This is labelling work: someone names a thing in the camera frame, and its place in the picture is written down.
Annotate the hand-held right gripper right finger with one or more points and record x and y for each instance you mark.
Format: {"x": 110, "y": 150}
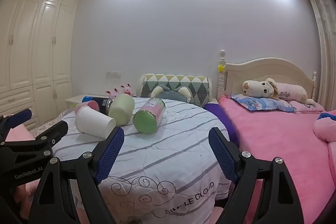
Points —
{"x": 222, "y": 153}

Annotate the white cup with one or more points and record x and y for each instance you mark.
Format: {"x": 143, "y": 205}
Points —
{"x": 94, "y": 123}

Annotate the pink blanket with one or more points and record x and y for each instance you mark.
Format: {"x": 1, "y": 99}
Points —
{"x": 283, "y": 150}

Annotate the pink bunny plush toy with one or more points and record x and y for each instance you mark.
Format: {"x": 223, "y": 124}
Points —
{"x": 113, "y": 93}
{"x": 126, "y": 89}

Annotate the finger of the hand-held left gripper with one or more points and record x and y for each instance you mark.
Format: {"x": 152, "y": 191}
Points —
{"x": 19, "y": 117}
{"x": 53, "y": 133}

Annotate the pink and blue plush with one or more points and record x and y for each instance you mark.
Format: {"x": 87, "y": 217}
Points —
{"x": 325, "y": 128}

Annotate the cream dog plush toy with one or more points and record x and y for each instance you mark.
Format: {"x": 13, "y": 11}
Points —
{"x": 258, "y": 87}

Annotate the dark blue black can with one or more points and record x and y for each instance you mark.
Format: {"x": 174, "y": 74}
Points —
{"x": 99, "y": 101}

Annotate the grey cat pillow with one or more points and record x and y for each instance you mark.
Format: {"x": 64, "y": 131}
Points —
{"x": 170, "y": 95}

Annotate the pale green cup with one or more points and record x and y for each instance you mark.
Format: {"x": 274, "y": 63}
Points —
{"x": 122, "y": 108}

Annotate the white wall socket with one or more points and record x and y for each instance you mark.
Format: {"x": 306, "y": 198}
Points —
{"x": 114, "y": 73}

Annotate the triangle patterned headboard cover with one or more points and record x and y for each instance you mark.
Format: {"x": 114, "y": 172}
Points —
{"x": 183, "y": 82}

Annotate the heart print bed sheet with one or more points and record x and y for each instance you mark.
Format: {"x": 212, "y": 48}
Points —
{"x": 42, "y": 129}

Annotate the cream wardrobe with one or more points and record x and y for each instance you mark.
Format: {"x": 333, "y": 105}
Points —
{"x": 39, "y": 43}

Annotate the pink cup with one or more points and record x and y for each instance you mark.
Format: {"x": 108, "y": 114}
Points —
{"x": 92, "y": 106}

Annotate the blue printed pillow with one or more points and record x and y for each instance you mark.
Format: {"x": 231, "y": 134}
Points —
{"x": 265, "y": 103}

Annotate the white striped quilt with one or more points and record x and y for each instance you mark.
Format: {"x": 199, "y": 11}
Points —
{"x": 168, "y": 155}

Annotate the cream wooden bed headboard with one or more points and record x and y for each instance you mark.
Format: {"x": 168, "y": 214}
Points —
{"x": 265, "y": 69}

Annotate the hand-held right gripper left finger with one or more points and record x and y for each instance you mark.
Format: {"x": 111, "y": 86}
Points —
{"x": 110, "y": 153}

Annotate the glass jar with green lid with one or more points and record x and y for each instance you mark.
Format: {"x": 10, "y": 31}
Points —
{"x": 148, "y": 116}

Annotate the white nightstand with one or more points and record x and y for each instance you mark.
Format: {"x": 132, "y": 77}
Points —
{"x": 76, "y": 99}

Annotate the purple cloth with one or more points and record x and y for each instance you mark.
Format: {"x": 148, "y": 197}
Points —
{"x": 221, "y": 116}

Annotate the cream curtain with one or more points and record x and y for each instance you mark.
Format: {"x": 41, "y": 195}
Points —
{"x": 324, "y": 50}

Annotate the pink printed pillow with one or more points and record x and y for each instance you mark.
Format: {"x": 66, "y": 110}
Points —
{"x": 307, "y": 106}

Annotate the yellow star decoration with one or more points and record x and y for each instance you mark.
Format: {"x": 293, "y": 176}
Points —
{"x": 221, "y": 68}

